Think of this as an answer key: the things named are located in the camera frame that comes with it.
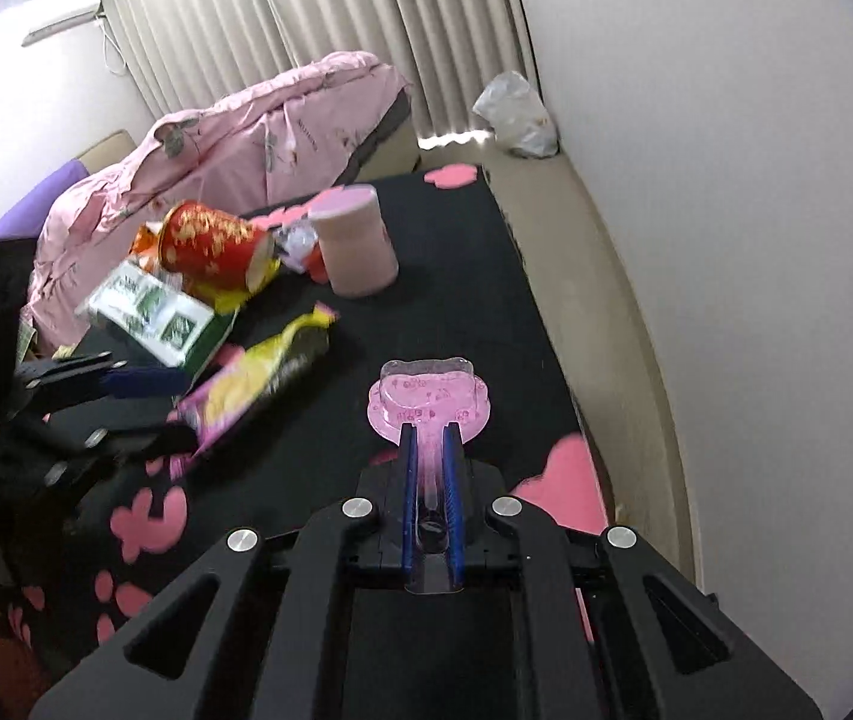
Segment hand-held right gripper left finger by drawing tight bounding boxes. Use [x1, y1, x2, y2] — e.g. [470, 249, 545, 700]
[27, 431, 421, 720]

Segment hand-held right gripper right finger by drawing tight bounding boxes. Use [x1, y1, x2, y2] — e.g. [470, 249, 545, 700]
[441, 424, 825, 720]

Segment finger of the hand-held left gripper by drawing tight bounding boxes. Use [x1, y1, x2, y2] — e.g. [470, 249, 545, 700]
[0, 420, 198, 515]
[13, 351, 181, 422]

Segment pink clear plastic tray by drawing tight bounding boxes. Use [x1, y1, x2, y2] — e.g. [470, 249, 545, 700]
[366, 358, 493, 595]

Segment yellow pink snack packet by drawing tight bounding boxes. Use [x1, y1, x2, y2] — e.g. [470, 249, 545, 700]
[173, 304, 341, 460]

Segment green white carton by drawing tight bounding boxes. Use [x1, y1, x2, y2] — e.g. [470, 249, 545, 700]
[77, 259, 240, 389]

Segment purple pillow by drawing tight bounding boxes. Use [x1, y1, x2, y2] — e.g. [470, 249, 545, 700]
[0, 159, 91, 242]

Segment yellow wrapper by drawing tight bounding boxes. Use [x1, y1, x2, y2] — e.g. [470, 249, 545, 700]
[186, 255, 282, 317]

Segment red gold paper cup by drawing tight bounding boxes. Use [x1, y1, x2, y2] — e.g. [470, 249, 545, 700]
[156, 200, 277, 293]

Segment beige headboard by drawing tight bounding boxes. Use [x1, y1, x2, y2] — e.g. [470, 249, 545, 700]
[79, 130, 136, 175]

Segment pink paper cup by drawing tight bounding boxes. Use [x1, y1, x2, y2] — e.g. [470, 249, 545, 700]
[308, 184, 400, 299]

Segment pink floral quilt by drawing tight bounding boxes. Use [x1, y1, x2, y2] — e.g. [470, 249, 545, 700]
[25, 51, 412, 357]

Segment white air conditioner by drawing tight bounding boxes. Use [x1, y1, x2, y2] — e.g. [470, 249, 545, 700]
[21, 0, 106, 48]

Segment beige bed base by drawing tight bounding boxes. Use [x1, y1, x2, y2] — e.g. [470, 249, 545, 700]
[340, 86, 423, 185]

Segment white plastic bag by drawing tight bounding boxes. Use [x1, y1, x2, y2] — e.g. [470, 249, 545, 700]
[471, 71, 561, 160]

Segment beige pleated curtain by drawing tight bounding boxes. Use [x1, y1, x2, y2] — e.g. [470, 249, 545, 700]
[96, 0, 541, 157]

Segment white air conditioner cable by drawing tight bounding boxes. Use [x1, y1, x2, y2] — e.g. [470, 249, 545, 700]
[98, 13, 131, 77]

